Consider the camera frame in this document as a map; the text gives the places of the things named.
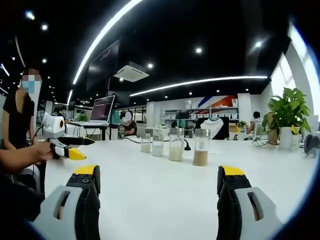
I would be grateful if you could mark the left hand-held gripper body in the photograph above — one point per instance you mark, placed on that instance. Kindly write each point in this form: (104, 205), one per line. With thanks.
(53, 126)

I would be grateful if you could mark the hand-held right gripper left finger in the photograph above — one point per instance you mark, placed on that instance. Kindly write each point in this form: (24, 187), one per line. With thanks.
(62, 200)

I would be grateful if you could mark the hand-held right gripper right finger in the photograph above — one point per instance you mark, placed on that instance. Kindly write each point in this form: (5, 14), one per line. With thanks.
(240, 200)

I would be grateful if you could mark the tall seasoning bottle brown powder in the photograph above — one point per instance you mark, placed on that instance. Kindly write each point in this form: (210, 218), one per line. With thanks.
(200, 152)

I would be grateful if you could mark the small seasoning bottle cream powder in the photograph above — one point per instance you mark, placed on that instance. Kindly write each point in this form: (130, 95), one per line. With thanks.
(146, 145)

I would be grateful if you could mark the tall seasoning bottle cream powder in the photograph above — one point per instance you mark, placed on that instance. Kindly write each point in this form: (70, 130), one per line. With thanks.
(176, 150)

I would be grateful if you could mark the small seasoning bottle white powder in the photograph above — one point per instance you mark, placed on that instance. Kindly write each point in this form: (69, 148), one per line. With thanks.
(158, 148)

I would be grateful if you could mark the person's left hand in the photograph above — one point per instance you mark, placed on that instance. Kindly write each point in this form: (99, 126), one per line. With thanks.
(44, 151)

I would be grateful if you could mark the green leafy plant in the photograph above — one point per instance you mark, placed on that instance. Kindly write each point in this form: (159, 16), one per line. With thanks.
(82, 117)

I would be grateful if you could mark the open laptop on stand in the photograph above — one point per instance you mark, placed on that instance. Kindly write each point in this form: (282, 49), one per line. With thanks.
(102, 108)

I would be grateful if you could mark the person's dark clothing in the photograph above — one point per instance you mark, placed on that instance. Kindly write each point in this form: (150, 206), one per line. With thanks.
(17, 197)

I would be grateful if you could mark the teal chair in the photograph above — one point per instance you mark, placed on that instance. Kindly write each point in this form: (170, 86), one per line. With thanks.
(115, 117)

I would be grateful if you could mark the small green potted plant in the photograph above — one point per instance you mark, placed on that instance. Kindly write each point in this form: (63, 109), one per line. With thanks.
(242, 125)

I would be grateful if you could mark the black plug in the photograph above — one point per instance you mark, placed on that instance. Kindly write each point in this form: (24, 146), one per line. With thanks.
(187, 146)

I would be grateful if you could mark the black chair with white garment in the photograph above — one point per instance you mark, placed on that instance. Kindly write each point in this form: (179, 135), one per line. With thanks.
(212, 128)

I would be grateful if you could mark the hanging black screen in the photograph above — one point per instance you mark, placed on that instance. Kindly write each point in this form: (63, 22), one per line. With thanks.
(102, 65)

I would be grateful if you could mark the white plant pot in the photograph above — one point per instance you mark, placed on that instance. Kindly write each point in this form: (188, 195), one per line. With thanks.
(290, 138)

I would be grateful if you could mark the grey rounded object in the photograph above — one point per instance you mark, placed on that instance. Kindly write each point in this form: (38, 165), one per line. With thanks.
(311, 145)

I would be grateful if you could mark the ceiling air conditioner unit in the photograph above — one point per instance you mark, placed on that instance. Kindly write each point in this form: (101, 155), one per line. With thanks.
(131, 71)

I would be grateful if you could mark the long ceiling light strip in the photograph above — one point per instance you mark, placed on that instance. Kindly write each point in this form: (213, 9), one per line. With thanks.
(100, 41)

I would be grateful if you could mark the large green potted plant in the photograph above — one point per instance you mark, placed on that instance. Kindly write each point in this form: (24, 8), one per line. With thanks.
(290, 110)

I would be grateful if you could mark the short ceiling light strip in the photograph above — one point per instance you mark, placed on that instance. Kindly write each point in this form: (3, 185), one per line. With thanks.
(200, 81)

